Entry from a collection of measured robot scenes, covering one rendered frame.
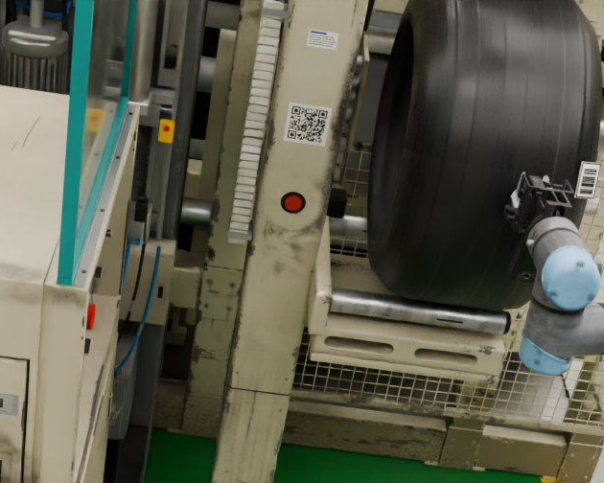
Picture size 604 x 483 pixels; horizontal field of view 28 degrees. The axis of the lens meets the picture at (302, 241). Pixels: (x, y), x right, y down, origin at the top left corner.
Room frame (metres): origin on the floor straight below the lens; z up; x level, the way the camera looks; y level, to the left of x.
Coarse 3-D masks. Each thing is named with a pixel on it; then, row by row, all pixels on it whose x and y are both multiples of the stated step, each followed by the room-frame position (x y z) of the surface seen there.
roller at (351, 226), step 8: (344, 216) 2.15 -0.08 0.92; (352, 216) 2.16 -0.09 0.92; (336, 224) 2.13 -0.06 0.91; (344, 224) 2.14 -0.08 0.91; (352, 224) 2.14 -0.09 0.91; (360, 224) 2.14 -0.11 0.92; (336, 232) 2.13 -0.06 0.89; (344, 232) 2.13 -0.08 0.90; (352, 232) 2.13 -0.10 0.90; (360, 232) 2.14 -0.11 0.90
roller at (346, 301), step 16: (336, 288) 1.88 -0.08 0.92; (336, 304) 1.85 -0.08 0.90; (352, 304) 1.86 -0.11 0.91; (368, 304) 1.86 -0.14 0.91; (384, 304) 1.87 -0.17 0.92; (400, 304) 1.87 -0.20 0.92; (416, 304) 1.88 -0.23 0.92; (432, 304) 1.89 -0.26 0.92; (448, 304) 1.90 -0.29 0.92; (400, 320) 1.87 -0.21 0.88; (416, 320) 1.87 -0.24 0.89; (432, 320) 1.87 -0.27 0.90; (448, 320) 1.87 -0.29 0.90; (464, 320) 1.87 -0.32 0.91; (480, 320) 1.88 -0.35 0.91; (496, 320) 1.88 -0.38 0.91
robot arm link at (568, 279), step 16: (544, 240) 1.47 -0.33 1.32; (560, 240) 1.46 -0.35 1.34; (576, 240) 1.46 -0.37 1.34; (544, 256) 1.44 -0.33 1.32; (560, 256) 1.41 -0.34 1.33; (576, 256) 1.41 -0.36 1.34; (544, 272) 1.41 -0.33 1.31; (560, 272) 1.39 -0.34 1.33; (576, 272) 1.39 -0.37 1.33; (592, 272) 1.39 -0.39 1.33; (544, 288) 1.40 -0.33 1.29; (560, 288) 1.38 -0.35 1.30; (576, 288) 1.38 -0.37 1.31; (592, 288) 1.39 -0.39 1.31; (544, 304) 1.41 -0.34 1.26; (560, 304) 1.38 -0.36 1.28; (576, 304) 1.38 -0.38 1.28
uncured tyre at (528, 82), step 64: (448, 0) 1.96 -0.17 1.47; (512, 0) 1.98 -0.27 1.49; (448, 64) 1.84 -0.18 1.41; (512, 64) 1.85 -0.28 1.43; (576, 64) 1.87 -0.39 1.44; (384, 128) 2.21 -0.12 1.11; (448, 128) 1.77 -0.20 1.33; (512, 128) 1.78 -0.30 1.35; (576, 128) 1.80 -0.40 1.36; (384, 192) 2.18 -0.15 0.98; (448, 192) 1.73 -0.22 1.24; (512, 192) 1.74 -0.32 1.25; (384, 256) 1.81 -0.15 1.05; (448, 256) 1.74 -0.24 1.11; (512, 256) 1.74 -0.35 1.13
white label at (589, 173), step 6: (582, 162) 1.78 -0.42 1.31; (588, 162) 1.78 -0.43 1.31; (582, 168) 1.78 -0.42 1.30; (588, 168) 1.78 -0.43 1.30; (594, 168) 1.79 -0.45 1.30; (582, 174) 1.77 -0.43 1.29; (588, 174) 1.78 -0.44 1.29; (594, 174) 1.79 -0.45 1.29; (582, 180) 1.77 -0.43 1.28; (588, 180) 1.78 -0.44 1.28; (594, 180) 1.78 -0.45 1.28; (576, 186) 1.77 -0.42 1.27; (582, 186) 1.77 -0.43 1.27; (588, 186) 1.78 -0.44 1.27; (594, 186) 1.78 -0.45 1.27; (576, 192) 1.76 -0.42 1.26; (582, 192) 1.77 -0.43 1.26; (588, 192) 1.77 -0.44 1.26; (594, 192) 1.78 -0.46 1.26
